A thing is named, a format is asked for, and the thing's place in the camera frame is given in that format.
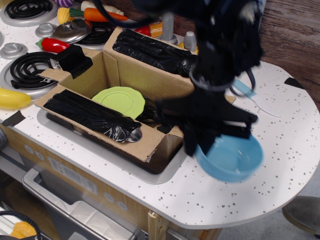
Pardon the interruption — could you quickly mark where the silver pot lid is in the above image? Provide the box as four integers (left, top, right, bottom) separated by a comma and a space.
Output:
51, 19, 92, 44

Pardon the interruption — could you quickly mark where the toy corn cob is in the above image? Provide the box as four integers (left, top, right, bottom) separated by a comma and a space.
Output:
57, 7, 75, 25

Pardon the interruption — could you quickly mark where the black cable bundle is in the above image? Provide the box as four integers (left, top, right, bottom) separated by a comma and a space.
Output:
137, 96, 181, 133

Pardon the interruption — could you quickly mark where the grey faucet post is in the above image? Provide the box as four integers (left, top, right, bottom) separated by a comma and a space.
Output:
158, 12, 178, 45

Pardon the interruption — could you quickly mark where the light blue bowl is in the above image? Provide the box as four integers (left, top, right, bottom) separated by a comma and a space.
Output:
195, 135, 264, 183

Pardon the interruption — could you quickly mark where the black front stove coil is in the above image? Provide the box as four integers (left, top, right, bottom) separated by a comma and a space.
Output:
9, 51, 56, 90

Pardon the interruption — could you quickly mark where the black rear stove coil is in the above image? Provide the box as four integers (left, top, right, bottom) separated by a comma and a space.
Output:
5, 0, 54, 19

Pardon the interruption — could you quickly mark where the blue handled white knife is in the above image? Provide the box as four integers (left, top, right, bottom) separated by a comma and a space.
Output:
232, 79, 281, 118

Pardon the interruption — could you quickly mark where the green plate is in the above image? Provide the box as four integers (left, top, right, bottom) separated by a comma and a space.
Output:
92, 86, 146, 119

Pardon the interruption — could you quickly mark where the white toy bottle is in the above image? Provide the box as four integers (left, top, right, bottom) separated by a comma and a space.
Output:
80, 0, 125, 16

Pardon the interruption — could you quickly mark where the black tape piece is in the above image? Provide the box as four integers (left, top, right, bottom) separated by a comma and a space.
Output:
284, 77, 305, 90
2, 110, 26, 127

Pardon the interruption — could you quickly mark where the cardboard box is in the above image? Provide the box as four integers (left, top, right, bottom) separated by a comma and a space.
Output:
34, 27, 194, 164

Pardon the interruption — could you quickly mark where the grey stove knob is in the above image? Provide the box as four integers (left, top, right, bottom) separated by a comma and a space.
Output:
0, 42, 28, 60
35, 22, 57, 38

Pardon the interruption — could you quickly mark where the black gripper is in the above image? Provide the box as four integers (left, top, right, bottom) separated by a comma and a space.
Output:
156, 87, 258, 157

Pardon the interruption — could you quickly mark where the grey salt shaker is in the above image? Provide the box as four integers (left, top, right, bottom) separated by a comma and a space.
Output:
183, 31, 197, 52

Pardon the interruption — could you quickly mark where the black stove coil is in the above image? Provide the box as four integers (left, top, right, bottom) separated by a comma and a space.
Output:
77, 22, 115, 46
9, 51, 56, 90
5, 0, 54, 19

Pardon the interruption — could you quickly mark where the toy carrot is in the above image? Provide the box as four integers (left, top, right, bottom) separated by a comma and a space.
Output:
69, 7, 128, 22

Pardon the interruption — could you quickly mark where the purple toy eggplant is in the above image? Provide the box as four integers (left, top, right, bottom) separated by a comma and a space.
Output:
54, 0, 75, 8

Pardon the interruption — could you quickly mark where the silver oven door handle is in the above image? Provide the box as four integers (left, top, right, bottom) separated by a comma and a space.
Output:
22, 168, 145, 240

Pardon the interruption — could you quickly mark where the yellow toy banana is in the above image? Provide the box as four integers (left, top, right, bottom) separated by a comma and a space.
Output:
0, 87, 32, 110

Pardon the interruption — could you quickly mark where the black middle stove coil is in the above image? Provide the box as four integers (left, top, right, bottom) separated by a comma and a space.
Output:
77, 22, 115, 46

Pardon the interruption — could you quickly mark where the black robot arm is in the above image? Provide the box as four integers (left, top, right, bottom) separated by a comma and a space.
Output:
94, 0, 263, 156

